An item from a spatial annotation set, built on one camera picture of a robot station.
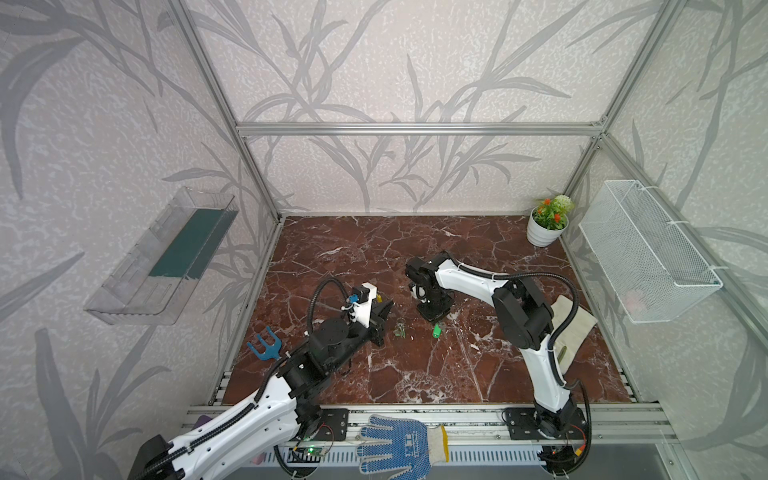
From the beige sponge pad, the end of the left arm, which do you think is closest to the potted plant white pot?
the beige sponge pad

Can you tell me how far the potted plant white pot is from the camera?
3.33 ft

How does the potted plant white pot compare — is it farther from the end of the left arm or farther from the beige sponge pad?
the end of the left arm
